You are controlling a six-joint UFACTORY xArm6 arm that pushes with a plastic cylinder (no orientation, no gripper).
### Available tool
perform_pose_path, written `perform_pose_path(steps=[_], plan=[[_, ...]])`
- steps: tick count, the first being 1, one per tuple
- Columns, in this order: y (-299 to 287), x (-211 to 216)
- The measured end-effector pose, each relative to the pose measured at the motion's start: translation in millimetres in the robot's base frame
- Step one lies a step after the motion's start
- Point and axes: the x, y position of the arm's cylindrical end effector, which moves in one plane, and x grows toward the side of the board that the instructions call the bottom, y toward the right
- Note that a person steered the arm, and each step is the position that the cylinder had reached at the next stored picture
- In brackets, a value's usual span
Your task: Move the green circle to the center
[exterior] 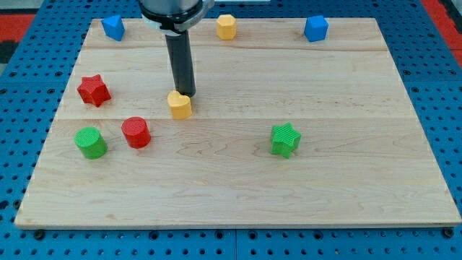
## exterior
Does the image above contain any wooden board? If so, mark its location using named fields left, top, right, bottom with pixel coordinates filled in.
left=15, top=18, right=461, bottom=230

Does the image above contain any green star block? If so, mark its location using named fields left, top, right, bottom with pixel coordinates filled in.
left=270, top=123, right=302, bottom=159

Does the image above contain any yellow heart block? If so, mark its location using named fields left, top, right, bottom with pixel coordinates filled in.
left=167, top=90, right=193, bottom=120

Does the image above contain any red cylinder block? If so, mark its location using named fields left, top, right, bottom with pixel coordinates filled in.
left=121, top=116, right=151, bottom=149

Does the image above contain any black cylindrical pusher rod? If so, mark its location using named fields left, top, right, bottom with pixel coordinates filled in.
left=165, top=31, right=196, bottom=98

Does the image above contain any yellow hexagon block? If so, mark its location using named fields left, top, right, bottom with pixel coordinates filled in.
left=217, top=14, right=237, bottom=40

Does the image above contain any blue cube block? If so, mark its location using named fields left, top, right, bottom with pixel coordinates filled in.
left=304, top=15, right=328, bottom=42

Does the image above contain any green cylinder block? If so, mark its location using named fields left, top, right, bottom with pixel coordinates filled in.
left=74, top=126, right=108, bottom=160

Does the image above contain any red star block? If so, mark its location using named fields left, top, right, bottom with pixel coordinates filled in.
left=77, top=74, right=111, bottom=107

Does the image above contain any blue triangular block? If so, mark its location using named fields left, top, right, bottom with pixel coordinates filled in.
left=101, top=14, right=125, bottom=41

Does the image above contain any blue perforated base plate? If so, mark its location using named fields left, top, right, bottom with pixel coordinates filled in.
left=1, top=0, right=461, bottom=259

